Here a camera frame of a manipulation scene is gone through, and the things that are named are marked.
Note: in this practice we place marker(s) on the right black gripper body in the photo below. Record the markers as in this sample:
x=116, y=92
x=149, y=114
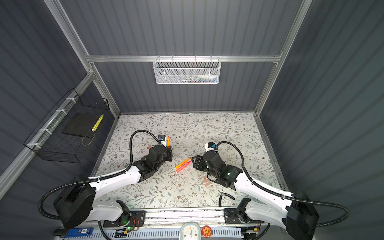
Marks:
x=212, y=173

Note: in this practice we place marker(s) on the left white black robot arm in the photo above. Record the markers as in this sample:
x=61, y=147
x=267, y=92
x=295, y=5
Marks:
x=81, y=203

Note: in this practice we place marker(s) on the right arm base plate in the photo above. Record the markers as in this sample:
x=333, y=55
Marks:
x=231, y=218

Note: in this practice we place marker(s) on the black handled pliers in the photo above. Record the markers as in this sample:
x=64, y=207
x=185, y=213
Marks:
x=224, y=195

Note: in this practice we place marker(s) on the black pad in basket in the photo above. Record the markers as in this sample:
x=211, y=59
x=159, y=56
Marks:
x=80, y=125

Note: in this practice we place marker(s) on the yellow highlighter pen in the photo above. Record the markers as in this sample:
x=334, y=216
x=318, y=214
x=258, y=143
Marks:
x=97, y=123

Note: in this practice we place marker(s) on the red round badge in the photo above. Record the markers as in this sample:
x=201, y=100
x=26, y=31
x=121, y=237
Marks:
x=207, y=232

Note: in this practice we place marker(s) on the black wire basket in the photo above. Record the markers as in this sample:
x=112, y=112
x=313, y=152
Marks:
x=67, y=135

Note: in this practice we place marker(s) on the floral patterned table mat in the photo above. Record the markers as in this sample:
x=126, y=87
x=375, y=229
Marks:
x=241, y=144

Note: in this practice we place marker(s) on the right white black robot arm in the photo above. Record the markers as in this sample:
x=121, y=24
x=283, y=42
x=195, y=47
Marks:
x=298, y=219

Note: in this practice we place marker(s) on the items in white basket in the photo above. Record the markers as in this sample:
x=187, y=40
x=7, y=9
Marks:
x=199, y=79

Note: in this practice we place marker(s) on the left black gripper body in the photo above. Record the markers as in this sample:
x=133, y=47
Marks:
x=167, y=157

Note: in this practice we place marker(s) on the translucent pink caps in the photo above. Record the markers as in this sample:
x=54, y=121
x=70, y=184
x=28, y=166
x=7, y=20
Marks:
x=207, y=182

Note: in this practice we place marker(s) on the white analog clock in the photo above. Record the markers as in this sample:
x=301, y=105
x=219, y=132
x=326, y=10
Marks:
x=190, y=231

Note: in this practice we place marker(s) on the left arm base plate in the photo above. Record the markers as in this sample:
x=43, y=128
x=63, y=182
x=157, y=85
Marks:
x=128, y=220

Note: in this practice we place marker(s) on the blue black tool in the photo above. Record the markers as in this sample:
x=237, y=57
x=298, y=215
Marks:
x=73, y=233

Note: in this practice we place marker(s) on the pink marker pen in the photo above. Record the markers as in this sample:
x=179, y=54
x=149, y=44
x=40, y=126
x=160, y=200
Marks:
x=183, y=167

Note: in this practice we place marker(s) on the white wire mesh basket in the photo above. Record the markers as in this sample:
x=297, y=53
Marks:
x=166, y=73

